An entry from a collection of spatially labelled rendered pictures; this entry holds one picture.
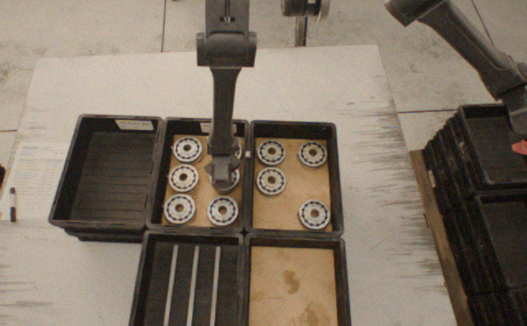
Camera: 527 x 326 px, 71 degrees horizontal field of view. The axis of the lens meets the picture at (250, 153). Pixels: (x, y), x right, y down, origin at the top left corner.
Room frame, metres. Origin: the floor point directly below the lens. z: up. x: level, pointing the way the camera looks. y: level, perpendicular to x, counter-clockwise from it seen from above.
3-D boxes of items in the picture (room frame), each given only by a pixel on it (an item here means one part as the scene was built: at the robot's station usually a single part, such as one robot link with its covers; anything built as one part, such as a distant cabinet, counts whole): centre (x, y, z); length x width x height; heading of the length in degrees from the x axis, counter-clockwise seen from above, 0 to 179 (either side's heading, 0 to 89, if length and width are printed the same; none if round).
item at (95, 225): (0.51, 0.46, 0.92); 0.40 x 0.30 x 0.02; 178
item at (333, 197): (0.49, -0.14, 0.87); 0.40 x 0.30 x 0.11; 178
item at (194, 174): (0.50, 0.23, 0.86); 0.10 x 0.10 x 0.01
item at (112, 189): (0.51, 0.46, 0.87); 0.40 x 0.30 x 0.11; 178
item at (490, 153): (0.80, -1.13, 0.37); 0.40 x 0.30 x 0.45; 4
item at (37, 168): (0.56, 0.83, 0.70); 0.33 x 0.23 x 0.01; 4
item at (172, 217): (0.39, 0.23, 0.86); 0.10 x 0.10 x 0.01
